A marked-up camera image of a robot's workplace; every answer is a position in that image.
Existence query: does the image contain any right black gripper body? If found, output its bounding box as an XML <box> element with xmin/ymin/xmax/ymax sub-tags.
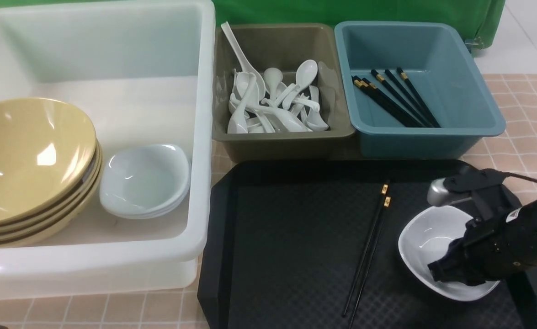
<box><xmin>447</xmin><ymin>208</ymin><xmax>537</xmax><ymax>286</ymax></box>

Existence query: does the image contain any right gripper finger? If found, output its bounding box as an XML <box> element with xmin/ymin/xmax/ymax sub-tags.
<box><xmin>427</xmin><ymin>256</ymin><xmax>461</xmax><ymax>282</ymax></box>

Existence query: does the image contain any white square side dish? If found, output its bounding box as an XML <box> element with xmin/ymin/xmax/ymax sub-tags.
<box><xmin>397</xmin><ymin>206</ymin><xmax>500</xmax><ymax>302</ymax></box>

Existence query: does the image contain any black chopstick gold tip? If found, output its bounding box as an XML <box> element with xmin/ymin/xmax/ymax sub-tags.
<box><xmin>342</xmin><ymin>180</ymin><xmax>390</xmax><ymax>317</ymax></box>
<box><xmin>348</xmin><ymin>196</ymin><xmax>391</xmax><ymax>329</ymax></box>

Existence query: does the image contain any white ceramic soup spoon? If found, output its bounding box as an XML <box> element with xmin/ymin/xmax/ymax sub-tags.
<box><xmin>227</xmin><ymin>72</ymin><xmax>259</xmax><ymax>134</ymax></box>

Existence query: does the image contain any yellow noodle bowl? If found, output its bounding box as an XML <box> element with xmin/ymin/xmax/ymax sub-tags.
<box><xmin>0</xmin><ymin>98</ymin><xmax>97</xmax><ymax>222</ymax></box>

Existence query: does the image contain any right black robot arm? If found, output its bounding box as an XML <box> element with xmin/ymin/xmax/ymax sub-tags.
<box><xmin>427</xmin><ymin>190</ymin><xmax>537</xmax><ymax>286</ymax></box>

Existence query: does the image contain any white spoon upright bowl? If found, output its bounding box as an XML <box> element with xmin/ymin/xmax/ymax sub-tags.
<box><xmin>281</xmin><ymin>59</ymin><xmax>318</xmax><ymax>110</ymax></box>

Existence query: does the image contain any bottom stacked yellow bowl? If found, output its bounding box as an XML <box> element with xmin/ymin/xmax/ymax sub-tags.
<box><xmin>0</xmin><ymin>155</ymin><xmax>103</xmax><ymax>249</ymax></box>

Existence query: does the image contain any stacked yellow bowl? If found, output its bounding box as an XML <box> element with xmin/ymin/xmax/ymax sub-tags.
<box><xmin>0</xmin><ymin>160</ymin><xmax>103</xmax><ymax>248</ymax></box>
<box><xmin>0</xmin><ymin>155</ymin><xmax>103</xmax><ymax>249</ymax></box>
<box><xmin>0</xmin><ymin>143</ymin><xmax>103</xmax><ymax>234</ymax></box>

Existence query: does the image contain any middle stacked yellow bowl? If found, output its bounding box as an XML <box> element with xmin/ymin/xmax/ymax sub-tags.
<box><xmin>0</xmin><ymin>160</ymin><xmax>103</xmax><ymax>248</ymax></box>

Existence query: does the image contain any top stacked yellow bowl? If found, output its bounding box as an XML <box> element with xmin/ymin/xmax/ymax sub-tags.
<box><xmin>0</xmin><ymin>143</ymin><xmax>103</xmax><ymax>234</ymax></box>

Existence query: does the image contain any black plastic serving tray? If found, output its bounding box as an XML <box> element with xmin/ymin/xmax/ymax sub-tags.
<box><xmin>197</xmin><ymin>159</ymin><xmax>537</xmax><ymax>329</ymax></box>

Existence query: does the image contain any teal blue plastic bin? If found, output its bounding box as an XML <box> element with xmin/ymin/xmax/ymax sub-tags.
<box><xmin>335</xmin><ymin>21</ymin><xmax>506</xmax><ymax>159</ymax></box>

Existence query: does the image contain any white spoon right side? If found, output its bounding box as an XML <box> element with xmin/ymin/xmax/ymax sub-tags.
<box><xmin>306</xmin><ymin>85</ymin><xmax>329</xmax><ymax>132</ymax></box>

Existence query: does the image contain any metal clamp on backdrop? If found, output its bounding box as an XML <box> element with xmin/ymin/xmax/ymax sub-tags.
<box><xmin>464</xmin><ymin>37</ymin><xmax>484</xmax><ymax>52</ymax></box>

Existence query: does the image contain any white spoon centre long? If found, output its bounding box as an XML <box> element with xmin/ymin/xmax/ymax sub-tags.
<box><xmin>245</xmin><ymin>103</ymin><xmax>312</xmax><ymax>133</ymax></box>

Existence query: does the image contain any green cloth backdrop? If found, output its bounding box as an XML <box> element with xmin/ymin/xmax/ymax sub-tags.
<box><xmin>0</xmin><ymin>0</ymin><xmax>507</xmax><ymax>49</ymax></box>

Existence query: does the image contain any white spoon small round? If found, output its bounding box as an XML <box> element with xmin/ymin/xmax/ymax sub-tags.
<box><xmin>263</xmin><ymin>67</ymin><xmax>283</xmax><ymax>101</ymax></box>

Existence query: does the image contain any olive green plastic bin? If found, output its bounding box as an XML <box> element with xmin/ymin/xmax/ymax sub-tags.
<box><xmin>212</xmin><ymin>23</ymin><xmax>356</xmax><ymax>163</ymax></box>

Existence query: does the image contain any tall leaning white spoon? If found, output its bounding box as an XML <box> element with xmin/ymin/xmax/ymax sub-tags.
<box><xmin>220</xmin><ymin>21</ymin><xmax>266</xmax><ymax>101</ymax></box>

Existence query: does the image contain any top stacked white dish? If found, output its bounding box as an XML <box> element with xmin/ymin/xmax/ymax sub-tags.
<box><xmin>99</xmin><ymin>144</ymin><xmax>191</xmax><ymax>214</ymax></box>

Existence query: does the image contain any large white plastic tub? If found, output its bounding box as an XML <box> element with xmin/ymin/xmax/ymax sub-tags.
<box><xmin>0</xmin><ymin>0</ymin><xmax>215</xmax><ymax>300</ymax></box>

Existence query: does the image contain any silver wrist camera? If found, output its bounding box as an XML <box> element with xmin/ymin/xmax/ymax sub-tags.
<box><xmin>426</xmin><ymin>178</ymin><xmax>472</xmax><ymax>207</ymax></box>

